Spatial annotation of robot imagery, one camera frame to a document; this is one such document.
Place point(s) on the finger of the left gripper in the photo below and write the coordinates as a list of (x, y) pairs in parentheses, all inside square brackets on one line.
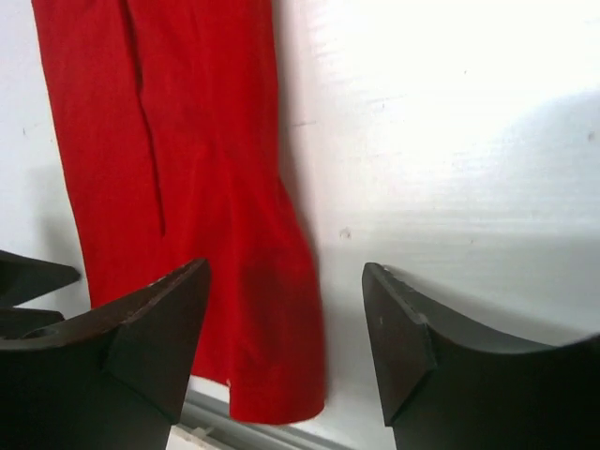
[(18, 322)]

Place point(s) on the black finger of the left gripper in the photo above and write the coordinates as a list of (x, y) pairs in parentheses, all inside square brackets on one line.
[(24, 279)]

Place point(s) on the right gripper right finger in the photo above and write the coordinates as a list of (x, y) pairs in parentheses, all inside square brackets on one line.
[(449, 382)]

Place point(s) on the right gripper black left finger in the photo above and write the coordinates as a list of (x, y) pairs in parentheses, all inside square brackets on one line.
[(114, 377)]

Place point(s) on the red t shirt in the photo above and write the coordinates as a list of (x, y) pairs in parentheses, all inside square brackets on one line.
[(166, 119)]

